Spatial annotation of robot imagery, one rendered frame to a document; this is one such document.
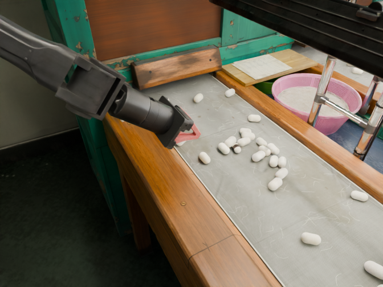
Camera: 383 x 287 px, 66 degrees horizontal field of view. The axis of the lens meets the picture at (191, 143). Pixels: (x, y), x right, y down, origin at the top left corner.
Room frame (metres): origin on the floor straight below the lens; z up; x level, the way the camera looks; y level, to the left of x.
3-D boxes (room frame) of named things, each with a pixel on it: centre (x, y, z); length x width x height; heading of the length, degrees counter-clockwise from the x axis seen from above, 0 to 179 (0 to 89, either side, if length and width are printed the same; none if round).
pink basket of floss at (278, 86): (0.80, -0.39, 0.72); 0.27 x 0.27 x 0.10
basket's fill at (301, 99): (0.80, -0.39, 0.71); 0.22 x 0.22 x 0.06
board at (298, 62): (0.99, -0.28, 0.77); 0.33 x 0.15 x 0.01; 119
